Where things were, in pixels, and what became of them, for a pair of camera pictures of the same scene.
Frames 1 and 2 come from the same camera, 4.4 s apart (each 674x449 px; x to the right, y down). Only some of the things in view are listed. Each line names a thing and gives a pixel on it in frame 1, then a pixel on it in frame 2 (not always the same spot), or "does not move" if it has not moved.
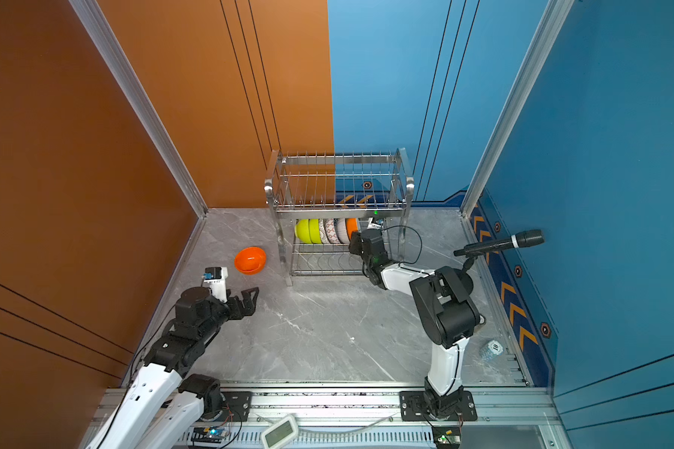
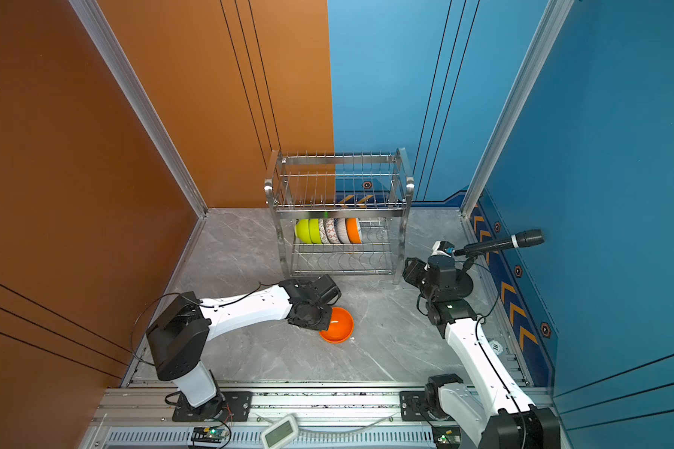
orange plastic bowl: [250, 260] -> [341, 325]
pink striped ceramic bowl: [341, 229] does not move
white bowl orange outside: [351, 224] does not move
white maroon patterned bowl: [324, 238] does not move
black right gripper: [356, 242] -> [414, 270]
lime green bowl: [315, 230] does not move
